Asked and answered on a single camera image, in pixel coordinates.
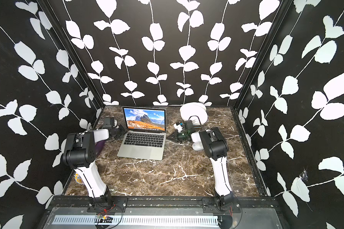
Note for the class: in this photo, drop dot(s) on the black front mounting rail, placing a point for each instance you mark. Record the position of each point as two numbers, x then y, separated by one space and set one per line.
207 204

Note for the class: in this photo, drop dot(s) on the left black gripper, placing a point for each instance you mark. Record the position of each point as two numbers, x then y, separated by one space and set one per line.
124 131

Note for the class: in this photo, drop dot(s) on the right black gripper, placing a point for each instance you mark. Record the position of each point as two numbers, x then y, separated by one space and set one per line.
176 137

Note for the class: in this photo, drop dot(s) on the purple yellow toy bowl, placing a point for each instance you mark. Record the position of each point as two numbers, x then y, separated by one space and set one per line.
78 179

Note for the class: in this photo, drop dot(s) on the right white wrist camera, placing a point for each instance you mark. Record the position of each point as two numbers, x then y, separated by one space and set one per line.
179 126

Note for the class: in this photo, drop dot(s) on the white plates stack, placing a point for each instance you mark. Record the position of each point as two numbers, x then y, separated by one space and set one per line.
194 108

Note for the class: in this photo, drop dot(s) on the white perforated cable duct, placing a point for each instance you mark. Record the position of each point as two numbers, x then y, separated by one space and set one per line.
136 220

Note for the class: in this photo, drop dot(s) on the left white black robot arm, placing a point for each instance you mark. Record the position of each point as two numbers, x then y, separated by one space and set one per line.
81 150

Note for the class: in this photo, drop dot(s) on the silver laptop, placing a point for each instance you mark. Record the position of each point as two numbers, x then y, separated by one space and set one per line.
146 133

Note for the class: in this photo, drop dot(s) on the white wireless mouse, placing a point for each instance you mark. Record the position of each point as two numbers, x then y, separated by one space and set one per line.
197 146

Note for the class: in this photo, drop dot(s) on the purple eggplant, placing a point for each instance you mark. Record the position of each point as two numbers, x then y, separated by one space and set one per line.
99 147

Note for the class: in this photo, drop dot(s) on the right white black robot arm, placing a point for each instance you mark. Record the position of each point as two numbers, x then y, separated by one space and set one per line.
215 146

